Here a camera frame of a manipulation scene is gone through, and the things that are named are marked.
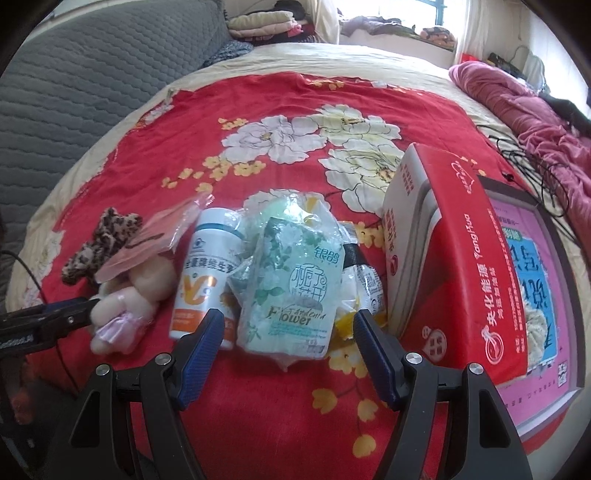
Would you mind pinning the dark patterned pillow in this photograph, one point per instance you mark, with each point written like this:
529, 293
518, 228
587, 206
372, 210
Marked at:
226, 53

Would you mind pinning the green floral tissue packet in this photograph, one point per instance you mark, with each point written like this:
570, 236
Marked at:
286, 295

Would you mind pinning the black garment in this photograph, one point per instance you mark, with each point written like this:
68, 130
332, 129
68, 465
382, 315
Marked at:
568, 108

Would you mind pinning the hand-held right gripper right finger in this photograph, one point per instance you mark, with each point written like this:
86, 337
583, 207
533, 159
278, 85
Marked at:
374, 355

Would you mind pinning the window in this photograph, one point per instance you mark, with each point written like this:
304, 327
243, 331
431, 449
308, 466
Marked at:
392, 9

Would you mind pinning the white vitamin bottle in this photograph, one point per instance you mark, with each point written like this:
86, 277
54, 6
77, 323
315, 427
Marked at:
203, 277

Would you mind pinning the white curtain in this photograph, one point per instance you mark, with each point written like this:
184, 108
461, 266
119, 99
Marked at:
464, 32
325, 21

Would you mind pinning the patterned cloth on windowsill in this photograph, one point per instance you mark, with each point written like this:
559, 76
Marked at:
436, 36

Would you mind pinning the clear bag with green cloth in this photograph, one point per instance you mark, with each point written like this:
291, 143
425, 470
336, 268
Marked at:
277, 205

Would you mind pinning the black device on desk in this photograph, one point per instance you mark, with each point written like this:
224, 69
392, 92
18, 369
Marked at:
501, 62

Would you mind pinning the leopard print scrunchie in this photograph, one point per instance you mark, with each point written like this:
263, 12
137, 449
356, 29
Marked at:
99, 240

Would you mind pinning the black clothes pile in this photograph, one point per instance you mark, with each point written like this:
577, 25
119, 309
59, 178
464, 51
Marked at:
288, 7

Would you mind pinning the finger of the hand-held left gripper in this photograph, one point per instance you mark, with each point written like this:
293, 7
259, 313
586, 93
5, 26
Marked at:
64, 314

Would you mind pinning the folded pink blanket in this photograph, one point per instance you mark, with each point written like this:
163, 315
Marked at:
263, 32

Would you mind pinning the small bottle with black cap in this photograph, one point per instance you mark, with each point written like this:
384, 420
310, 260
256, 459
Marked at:
364, 281

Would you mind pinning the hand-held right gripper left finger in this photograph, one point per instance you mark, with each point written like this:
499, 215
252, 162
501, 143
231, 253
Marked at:
203, 350

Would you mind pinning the folded beige blanket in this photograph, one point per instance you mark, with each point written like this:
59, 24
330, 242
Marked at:
258, 21

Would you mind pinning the small red box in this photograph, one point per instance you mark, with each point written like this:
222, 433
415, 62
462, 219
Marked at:
471, 58

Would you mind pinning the pink packet in clear wrap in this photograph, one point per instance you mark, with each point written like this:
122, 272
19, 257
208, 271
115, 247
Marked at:
147, 240

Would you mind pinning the red floral blanket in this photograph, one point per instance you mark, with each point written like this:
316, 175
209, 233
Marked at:
184, 120

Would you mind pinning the pink quilt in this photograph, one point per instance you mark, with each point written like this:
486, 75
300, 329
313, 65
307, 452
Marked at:
554, 138

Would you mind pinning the grey quilted headboard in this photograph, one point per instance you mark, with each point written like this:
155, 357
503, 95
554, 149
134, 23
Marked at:
92, 92

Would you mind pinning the plush bear doll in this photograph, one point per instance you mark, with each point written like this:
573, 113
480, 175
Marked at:
138, 288

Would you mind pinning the red and white carton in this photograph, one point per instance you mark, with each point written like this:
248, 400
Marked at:
461, 258

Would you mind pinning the beige bed sheet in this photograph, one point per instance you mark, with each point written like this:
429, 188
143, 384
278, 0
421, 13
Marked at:
323, 60

